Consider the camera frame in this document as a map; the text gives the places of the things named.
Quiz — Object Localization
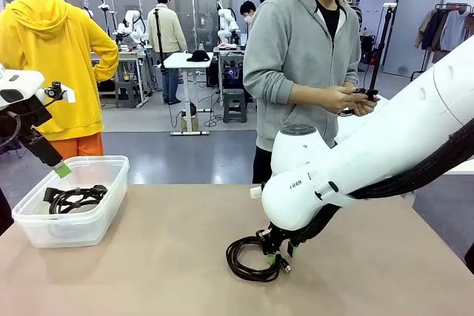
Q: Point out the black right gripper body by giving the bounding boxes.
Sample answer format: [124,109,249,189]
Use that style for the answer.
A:
[254,221,298,257]

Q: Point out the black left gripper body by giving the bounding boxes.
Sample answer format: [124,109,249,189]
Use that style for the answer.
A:
[0,95,53,144]

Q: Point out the black USB cable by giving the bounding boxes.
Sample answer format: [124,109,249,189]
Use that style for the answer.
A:
[338,87,371,116]
[225,235,292,283]

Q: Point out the person's right forearm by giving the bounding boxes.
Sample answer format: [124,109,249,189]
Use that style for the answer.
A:
[313,86,336,112]

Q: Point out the person's right hand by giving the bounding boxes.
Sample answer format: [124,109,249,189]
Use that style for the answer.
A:
[331,85,359,115]

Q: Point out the person's left hand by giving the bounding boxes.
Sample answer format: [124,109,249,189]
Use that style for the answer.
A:
[350,99,378,118]

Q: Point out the yellow hoodie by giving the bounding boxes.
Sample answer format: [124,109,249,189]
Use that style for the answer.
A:
[0,0,121,142]

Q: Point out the clear plastic storage box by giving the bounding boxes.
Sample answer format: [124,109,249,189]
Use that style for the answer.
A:
[11,155,130,249]

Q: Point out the gray plastic step stool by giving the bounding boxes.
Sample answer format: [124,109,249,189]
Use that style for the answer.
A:
[222,88,248,124]
[114,79,141,109]

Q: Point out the background workbench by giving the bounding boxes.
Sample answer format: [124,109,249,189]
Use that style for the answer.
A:
[90,47,156,106]

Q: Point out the black background tripod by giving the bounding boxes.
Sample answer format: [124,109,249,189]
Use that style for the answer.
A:
[153,7,168,73]

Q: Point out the white standing desk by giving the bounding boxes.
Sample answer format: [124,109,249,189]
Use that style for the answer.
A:
[162,52,215,137]

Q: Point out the background person beige top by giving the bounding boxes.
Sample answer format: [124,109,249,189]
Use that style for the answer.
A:
[147,0,189,106]

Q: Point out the black computer case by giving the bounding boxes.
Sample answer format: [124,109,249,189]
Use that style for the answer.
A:
[221,59,244,87]

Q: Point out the black cap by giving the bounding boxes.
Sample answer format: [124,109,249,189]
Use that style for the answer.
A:
[185,50,212,63]

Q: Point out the person in gray hoodie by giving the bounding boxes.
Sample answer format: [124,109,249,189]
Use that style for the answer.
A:
[242,0,362,185]

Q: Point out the black bags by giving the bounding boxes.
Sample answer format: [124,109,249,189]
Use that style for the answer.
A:
[358,34,379,65]

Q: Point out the background person with mask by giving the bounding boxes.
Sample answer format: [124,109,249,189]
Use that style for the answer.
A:
[239,0,257,36]

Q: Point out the black tripod pole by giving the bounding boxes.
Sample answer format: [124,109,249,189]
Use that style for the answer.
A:
[364,2,398,96]

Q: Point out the black clothes rack with coats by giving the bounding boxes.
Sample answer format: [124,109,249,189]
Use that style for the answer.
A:
[410,2,474,82]

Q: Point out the thin black left camera cable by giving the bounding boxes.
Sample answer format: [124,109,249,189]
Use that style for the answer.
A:
[0,111,22,147]

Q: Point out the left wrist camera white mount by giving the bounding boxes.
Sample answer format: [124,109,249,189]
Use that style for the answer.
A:
[39,80,77,105]

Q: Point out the thick black left arm hose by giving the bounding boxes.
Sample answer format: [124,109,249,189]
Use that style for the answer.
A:
[0,186,15,236]

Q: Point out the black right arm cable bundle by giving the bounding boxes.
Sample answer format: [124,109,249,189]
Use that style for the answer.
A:
[292,119,474,243]

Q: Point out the background camera stand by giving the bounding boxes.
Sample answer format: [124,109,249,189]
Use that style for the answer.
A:
[97,0,113,38]

